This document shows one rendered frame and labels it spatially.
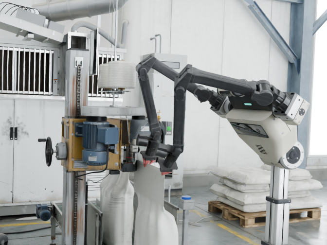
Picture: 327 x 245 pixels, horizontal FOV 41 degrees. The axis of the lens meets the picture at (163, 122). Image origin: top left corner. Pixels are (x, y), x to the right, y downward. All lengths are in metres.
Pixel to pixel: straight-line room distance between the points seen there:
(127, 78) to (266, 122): 0.83
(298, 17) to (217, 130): 2.62
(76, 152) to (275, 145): 1.16
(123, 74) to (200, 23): 5.17
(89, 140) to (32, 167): 2.96
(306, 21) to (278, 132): 6.26
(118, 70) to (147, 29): 4.68
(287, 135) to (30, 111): 3.63
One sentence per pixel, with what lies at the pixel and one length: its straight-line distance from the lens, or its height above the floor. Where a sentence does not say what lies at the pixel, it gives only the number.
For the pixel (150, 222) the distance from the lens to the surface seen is 2.48.
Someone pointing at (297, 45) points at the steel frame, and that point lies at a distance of 8.59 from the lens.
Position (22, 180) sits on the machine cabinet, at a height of 0.47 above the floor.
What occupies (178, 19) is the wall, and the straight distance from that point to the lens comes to 7.42.
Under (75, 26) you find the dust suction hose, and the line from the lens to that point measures 5.16.
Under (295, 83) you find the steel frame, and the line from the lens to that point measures 8.52.
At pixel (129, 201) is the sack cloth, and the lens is 3.10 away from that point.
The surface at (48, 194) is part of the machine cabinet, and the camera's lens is 5.50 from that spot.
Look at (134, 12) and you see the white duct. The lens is 6.05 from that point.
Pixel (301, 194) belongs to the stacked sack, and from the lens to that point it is 5.94.
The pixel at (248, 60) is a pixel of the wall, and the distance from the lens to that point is 8.04.
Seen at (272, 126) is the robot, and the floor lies 1.36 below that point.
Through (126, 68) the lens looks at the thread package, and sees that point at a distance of 2.52.
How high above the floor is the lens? 1.47
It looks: 3 degrees down
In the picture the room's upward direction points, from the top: 2 degrees clockwise
